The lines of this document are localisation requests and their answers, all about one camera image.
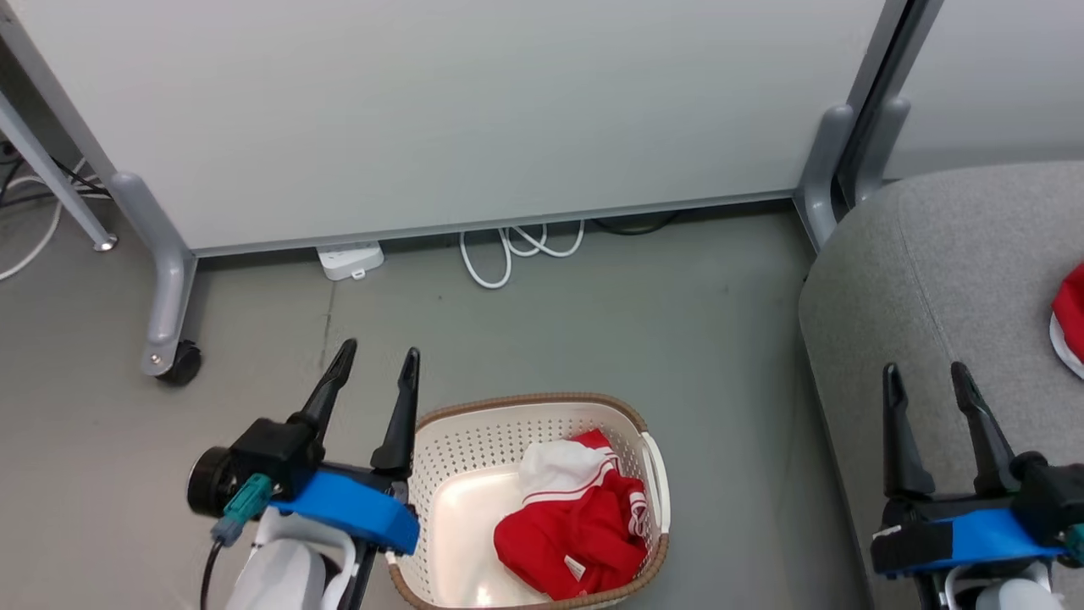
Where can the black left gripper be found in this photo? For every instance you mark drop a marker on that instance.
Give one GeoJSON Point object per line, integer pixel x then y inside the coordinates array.
{"type": "Point", "coordinates": [271, 449]}

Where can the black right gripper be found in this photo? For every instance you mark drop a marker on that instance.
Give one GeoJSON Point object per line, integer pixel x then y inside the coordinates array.
{"type": "Point", "coordinates": [1050, 496]}

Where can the plain red garment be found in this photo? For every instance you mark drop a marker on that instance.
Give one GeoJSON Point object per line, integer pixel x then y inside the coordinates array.
{"type": "Point", "coordinates": [1072, 318]}

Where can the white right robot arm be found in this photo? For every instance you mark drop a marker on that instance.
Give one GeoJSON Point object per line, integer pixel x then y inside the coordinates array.
{"type": "Point", "coordinates": [1008, 593]}

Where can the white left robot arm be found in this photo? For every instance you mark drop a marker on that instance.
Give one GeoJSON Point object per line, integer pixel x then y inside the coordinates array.
{"type": "Point", "coordinates": [284, 576]}

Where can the grey fabric sofa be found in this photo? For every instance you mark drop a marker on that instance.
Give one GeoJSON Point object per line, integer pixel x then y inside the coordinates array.
{"type": "Point", "coordinates": [940, 296]}

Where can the cream perforated laundry basket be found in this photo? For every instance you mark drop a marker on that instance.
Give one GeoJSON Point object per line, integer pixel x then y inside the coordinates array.
{"type": "Point", "coordinates": [461, 457]}

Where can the teal left connector plug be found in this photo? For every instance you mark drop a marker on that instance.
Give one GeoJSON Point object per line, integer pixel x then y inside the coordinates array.
{"type": "Point", "coordinates": [246, 504]}

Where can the teal connector plug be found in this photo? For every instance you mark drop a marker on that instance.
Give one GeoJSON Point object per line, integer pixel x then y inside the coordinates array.
{"type": "Point", "coordinates": [1076, 544]}
{"type": "Point", "coordinates": [246, 504]}

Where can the white power strip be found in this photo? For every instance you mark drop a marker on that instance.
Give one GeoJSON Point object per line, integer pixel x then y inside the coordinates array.
{"type": "Point", "coordinates": [350, 259]}

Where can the teal right connector plug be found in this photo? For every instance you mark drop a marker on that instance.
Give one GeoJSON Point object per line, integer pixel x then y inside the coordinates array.
{"type": "Point", "coordinates": [1076, 544]}

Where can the grey partition leg with caster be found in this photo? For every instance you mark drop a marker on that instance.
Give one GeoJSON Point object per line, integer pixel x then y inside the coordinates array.
{"type": "Point", "coordinates": [169, 280]}

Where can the red and white striped garment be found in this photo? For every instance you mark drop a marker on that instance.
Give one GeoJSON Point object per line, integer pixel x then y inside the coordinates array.
{"type": "Point", "coordinates": [576, 525]}

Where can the large white partition panel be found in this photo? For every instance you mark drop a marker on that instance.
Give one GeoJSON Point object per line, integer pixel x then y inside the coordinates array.
{"type": "Point", "coordinates": [457, 110]}

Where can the narrow white partition panel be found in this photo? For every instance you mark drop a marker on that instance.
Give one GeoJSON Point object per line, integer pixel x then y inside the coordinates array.
{"type": "Point", "coordinates": [1008, 76]}

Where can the grey metal table leg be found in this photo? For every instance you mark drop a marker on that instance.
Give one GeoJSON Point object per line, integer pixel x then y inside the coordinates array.
{"type": "Point", "coordinates": [51, 169]}

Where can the blue right camera mount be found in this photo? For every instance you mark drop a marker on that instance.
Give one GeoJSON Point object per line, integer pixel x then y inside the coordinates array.
{"type": "Point", "coordinates": [991, 538]}

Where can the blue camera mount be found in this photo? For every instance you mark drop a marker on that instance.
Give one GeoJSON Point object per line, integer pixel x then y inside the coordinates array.
{"type": "Point", "coordinates": [356, 508]}
{"type": "Point", "coordinates": [991, 538]}

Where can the blue left camera mount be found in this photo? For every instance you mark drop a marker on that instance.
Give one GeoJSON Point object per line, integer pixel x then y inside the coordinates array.
{"type": "Point", "coordinates": [356, 508]}

